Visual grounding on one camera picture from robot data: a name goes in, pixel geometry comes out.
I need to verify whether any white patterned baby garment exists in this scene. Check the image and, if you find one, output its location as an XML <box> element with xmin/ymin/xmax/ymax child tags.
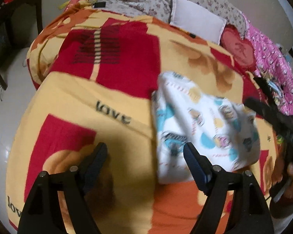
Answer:
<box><xmin>151</xmin><ymin>71</ymin><xmax>260</xmax><ymax>184</ymax></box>

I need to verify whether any dark clothes pile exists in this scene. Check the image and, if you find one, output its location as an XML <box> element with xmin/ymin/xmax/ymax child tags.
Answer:
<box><xmin>254</xmin><ymin>77</ymin><xmax>277</xmax><ymax>108</ymax></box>

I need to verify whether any pink patterned blanket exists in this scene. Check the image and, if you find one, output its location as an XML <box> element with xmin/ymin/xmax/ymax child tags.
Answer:
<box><xmin>245</xmin><ymin>18</ymin><xmax>293</xmax><ymax>115</ymax></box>

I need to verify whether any red heart cushion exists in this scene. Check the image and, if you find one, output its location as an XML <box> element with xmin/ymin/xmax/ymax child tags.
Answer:
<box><xmin>220</xmin><ymin>24</ymin><xmax>256</xmax><ymax>72</ymax></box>

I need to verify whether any white square pillow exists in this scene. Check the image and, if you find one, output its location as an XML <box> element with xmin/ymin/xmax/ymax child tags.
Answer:
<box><xmin>170</xmin><ymin>0</ymin><xmax>227</xmax><ymax>44</ymax></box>

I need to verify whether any yellow red love blanket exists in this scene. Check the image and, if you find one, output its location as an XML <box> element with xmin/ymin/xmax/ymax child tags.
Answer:
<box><xmin>6</xmin><ymin>5</ymin><xmax>277</xmax><ymax>233</ymax></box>

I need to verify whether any small black device on bed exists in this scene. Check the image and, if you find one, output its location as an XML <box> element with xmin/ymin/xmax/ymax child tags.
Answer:
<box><xmin>93</xmin><ymin>2</ymin><xmax>106</xmax><ymax>9</ymax></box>

